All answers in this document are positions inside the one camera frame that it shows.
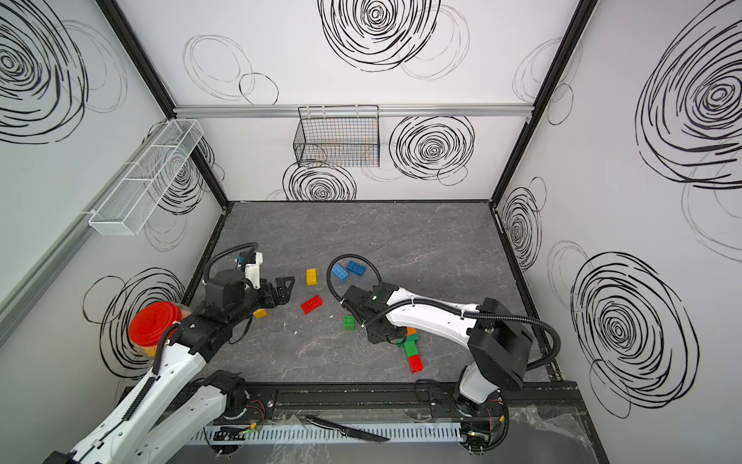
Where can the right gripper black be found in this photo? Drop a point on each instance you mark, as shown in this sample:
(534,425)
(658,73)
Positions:
(398,333)

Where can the white slotted cable duct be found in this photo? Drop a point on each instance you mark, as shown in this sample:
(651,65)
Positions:
(309,434)

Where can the black wire basket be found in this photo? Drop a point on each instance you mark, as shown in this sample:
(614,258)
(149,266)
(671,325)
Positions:
(344,136)

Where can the dark blue lego brick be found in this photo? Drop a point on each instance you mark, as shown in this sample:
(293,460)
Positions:
(355,268)

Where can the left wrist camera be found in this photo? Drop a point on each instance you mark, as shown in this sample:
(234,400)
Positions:
(249,262)

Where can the red small lego brick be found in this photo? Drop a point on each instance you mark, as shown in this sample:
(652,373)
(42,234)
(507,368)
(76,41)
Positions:
(415,364)

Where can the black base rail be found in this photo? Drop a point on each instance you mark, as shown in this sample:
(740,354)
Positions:
(437,399)

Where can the green small lego brick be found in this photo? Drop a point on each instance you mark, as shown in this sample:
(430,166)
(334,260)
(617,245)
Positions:
(349,323)
(410,349)

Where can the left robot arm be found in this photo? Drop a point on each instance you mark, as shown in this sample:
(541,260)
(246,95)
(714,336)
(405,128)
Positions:
(168,406)

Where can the red-lidded jar yellow contents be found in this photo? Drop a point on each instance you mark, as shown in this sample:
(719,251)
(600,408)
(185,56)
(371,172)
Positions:
(148,326)

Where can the red long lego brick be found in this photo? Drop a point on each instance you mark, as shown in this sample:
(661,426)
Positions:
(312,304)

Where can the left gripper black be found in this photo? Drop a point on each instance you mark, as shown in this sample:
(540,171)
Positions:
(284,294)

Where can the light blue lego brick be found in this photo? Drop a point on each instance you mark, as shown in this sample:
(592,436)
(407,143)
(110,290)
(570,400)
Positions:
(339,272)

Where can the clear plastic wall shelf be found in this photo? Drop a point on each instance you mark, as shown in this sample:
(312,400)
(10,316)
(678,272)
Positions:
(162,176)

